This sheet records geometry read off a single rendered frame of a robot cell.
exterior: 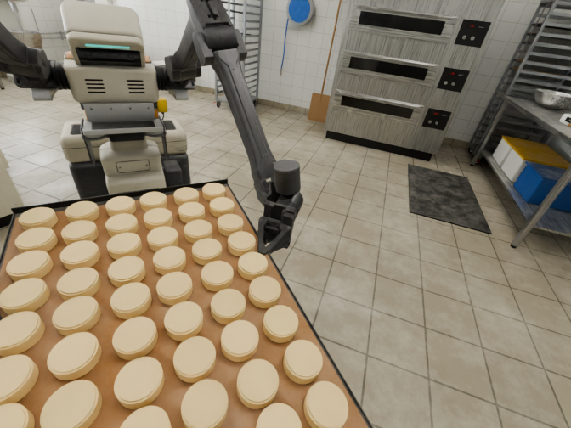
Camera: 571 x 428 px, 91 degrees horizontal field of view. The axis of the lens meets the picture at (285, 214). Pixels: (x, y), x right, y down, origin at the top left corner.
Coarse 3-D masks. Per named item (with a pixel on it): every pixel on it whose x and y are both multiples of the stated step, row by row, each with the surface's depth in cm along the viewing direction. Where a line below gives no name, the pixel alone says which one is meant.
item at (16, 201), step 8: (0, 160) 171; (0, 168) 172; (0, 176) 174; (8, 176) 177; (0, 184) 175; (8, 184) 179; (0, 192) 177; (8, 192) 180; (16, 192) 184; (0, 200) 178; (8, 200) 182; (16, 200) 185; (0, 208) 180; (8, 208) 183; (0, 216) 181; (8, 216) 188; (0, 224) 185; (8, 224) 189
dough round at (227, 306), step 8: (216, 296) 41; (224, 296) 42; (232, 296) 42; (240, 296) 42; (216, 304) 40; (224, 304) 41; (232, 304) 41; (240, 304) 41; (216, 312) 40; (224, 312) 40; (232, 312) 40; (240, 312) 40; (216, 320) 40; (224, 320) 40; (232, 320) 40
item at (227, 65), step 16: (240, 48) 67; (208, 64) 66; (224, 64) 65; (224, 80) 66; (240, 80) 66; (240, 96) 66; (240, 112) 66; (256, 112) 68; (240, 128) 68; (256, 128) 67; (256, 144) 67; (256, 160) 67; (272, 160) 68; (256, 176) 68
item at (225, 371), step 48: (96, 240) 49; (144, 240) 50; (0, 288) 40; (48, 288) 41; (240, 288) 46; (48, 336) 36; (96, 336) 37; (48, 384) 32; (96, 384) 33; (192, 384) 34; (288, 384) 35; (336, 384) 36
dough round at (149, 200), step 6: (150, 192) 58; (156, 192) 59; (144, 198) 57; (150, 198) 57; (156, 198) 57; (162, 198) 57; (144, 204) 55; (150, 204) 55; (156, 204) 56; (162, 204) 56; (144, 210) 56
